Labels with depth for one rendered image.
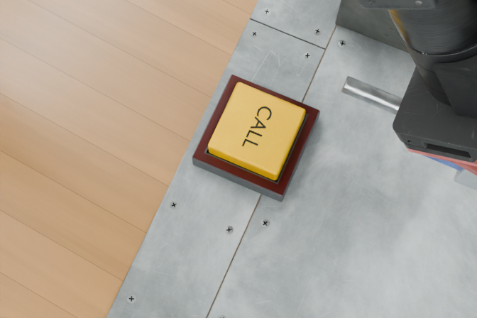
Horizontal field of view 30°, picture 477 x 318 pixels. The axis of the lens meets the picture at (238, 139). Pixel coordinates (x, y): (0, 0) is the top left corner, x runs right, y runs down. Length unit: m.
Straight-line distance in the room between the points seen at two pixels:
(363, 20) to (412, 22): 0.31
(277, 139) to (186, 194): 0.09
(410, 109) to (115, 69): 0.32
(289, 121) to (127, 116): 0.14
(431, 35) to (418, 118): 0.08
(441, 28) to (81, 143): 0.39
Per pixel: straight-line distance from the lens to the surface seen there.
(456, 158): 0.53
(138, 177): 0.73
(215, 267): 0.71
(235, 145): 0.70
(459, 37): 0.45
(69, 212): 0.73
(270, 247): 0.72
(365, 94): 0.61
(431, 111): 0.52
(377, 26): 0.76
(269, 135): 0.70
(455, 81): 0.47
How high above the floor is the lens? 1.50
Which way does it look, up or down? 72 degrees down
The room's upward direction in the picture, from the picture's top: 2 degrees clockwise
